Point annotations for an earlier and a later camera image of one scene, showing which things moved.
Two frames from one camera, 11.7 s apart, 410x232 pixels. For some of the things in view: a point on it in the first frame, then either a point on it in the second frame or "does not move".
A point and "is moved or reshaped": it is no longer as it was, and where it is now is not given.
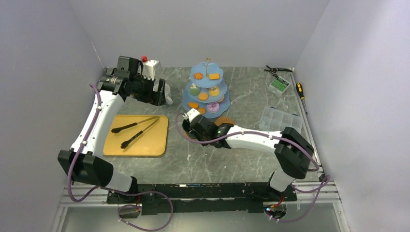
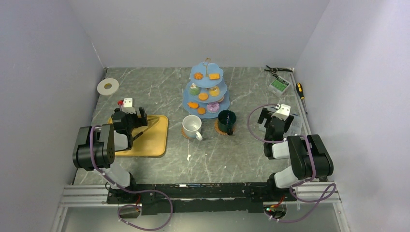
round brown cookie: (203, 96) does not move
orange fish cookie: (193, 105) does not move
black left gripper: (154, 97) → (141, 121)
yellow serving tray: (152, 142) does not move
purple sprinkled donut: (213, 107) does not move
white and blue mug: (167, 90) is moved or reshaped
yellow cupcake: (214, 91) does not move
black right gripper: (195, 133) → (263, 115)
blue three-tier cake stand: (206, 91) does not move
